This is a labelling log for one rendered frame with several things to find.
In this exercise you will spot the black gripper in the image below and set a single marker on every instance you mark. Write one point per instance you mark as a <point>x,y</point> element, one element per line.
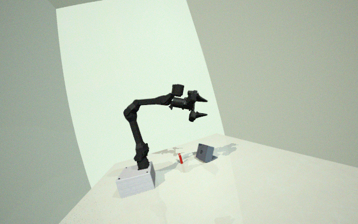
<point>193,115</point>

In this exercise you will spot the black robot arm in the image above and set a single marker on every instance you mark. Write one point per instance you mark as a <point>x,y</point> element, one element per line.
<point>130,114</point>

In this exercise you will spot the dark grey sloped panel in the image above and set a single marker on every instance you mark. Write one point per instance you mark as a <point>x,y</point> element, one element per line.
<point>205,153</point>

